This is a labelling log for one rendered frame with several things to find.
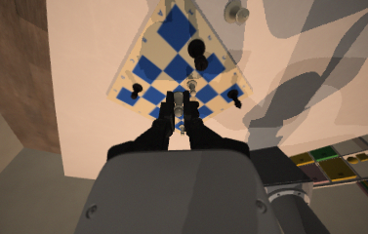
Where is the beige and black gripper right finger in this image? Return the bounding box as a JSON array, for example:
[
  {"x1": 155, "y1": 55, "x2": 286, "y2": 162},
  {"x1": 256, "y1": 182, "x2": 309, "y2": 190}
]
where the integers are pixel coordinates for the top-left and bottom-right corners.
[{"x1": 183, "y1": 91, "x2": 250, "y2": 158}]

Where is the blue and tan chessboard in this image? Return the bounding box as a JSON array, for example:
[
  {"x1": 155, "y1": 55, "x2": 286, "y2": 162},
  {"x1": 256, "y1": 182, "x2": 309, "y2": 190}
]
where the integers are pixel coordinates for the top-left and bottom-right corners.
[{"x1": 107, "y1": 0, "x2": 253, "y2": 123}]

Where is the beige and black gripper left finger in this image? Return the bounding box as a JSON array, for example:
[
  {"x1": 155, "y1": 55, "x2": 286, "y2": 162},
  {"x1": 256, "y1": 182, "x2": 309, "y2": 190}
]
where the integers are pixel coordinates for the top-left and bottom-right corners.
[{"x1": 106, "y1": 91, "x2": 175, "y2": 161}]

